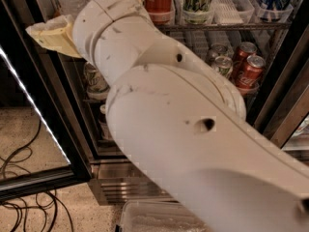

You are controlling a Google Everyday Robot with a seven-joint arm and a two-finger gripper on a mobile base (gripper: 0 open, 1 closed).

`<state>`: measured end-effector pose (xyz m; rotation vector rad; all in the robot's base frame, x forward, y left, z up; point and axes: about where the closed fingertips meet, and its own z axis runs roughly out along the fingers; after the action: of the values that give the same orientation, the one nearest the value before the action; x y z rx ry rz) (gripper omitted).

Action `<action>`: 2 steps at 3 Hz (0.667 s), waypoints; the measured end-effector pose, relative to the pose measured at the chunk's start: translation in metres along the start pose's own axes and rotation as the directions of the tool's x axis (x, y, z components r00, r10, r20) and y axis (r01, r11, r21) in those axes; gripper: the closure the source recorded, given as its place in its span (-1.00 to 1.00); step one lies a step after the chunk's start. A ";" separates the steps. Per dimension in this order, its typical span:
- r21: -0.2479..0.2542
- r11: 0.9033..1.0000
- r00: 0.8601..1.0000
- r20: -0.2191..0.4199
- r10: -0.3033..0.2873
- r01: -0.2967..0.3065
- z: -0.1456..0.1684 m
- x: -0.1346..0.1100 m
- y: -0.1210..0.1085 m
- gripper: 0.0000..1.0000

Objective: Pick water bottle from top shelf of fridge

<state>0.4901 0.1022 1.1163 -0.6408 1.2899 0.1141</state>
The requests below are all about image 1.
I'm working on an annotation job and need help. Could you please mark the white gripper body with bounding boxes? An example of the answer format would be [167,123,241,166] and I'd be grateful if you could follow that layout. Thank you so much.
[72,0,161,66]

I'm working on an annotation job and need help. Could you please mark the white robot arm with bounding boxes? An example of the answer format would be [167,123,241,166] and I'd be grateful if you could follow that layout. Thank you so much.
[28,0,309,232]

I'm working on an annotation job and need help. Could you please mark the red Coca-Cola can top shelf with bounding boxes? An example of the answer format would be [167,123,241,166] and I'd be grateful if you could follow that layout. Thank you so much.
[144,0,172,25]

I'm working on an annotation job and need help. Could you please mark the green tall can top shelf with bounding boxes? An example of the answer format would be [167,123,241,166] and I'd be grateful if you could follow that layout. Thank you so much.
[183,0,211,24]

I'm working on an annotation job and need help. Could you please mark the empty white tray top shelf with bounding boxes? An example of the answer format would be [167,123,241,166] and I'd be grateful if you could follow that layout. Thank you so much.
[212,0,254,24]

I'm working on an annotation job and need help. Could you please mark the silver can rear middle shelf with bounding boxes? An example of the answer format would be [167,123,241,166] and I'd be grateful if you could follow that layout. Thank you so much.
[206,43,230,65]

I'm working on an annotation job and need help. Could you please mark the dark juice bottle bottom shelf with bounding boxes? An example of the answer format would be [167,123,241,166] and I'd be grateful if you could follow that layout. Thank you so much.
[98,104,112,141]

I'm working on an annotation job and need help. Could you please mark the open glass fridge door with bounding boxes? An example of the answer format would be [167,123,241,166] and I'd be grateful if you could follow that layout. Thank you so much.
[0,0,91,202]

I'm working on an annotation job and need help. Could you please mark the stainless steel fridge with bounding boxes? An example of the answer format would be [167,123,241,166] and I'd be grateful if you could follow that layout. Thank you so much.
[6,0,309,206]

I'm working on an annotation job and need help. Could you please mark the green 7up can front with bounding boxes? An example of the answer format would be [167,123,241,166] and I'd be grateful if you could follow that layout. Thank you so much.
[83,62,109,101]

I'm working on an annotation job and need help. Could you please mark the white green can front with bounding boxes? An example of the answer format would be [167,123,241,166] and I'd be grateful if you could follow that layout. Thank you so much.
[211,56,233,78]

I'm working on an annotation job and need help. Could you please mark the red Coke can rear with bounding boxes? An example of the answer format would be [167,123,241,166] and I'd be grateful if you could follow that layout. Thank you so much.
[232,42,257,78]

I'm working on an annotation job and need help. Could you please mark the red coke can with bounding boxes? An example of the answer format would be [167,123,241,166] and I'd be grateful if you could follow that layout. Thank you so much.
[235,55,266,89]
[232,42,257,78]

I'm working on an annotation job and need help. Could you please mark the red Coke can front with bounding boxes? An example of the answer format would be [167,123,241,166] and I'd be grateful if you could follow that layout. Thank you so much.
[235,55,266,89]

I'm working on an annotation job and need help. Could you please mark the clear plastic bin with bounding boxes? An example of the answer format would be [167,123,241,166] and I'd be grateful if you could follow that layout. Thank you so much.
[119,200,212,232]

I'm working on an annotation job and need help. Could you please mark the black cables on floor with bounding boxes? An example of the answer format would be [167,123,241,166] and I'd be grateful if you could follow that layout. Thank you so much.
[0,119,75,232]

